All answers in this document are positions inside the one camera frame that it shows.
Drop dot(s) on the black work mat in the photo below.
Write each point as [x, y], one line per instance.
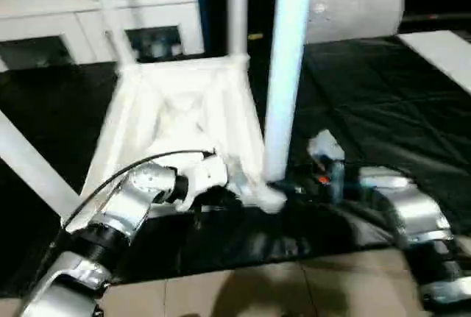
[383, 89]

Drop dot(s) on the white plastic table leg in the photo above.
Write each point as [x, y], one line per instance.
[237, 15]
[287, 67]
[110, 15]
[33, 159]

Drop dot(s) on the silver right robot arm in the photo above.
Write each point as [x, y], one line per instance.
[412, 214]

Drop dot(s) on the white glass-door cabinet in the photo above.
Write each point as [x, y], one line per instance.
[51, 12]

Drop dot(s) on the black furniture with yellow label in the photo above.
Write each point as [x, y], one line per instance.
[254, 1]

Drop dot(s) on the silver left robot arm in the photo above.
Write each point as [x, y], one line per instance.
[110, 221]

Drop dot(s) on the grey cushion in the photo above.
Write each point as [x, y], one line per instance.
[357, 8]

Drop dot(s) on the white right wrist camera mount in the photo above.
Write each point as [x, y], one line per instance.
[324, 144]

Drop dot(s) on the white flat panel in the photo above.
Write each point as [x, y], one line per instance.
[441, 52]

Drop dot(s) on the white plastic table top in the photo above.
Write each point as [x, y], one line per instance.
[184, 111]

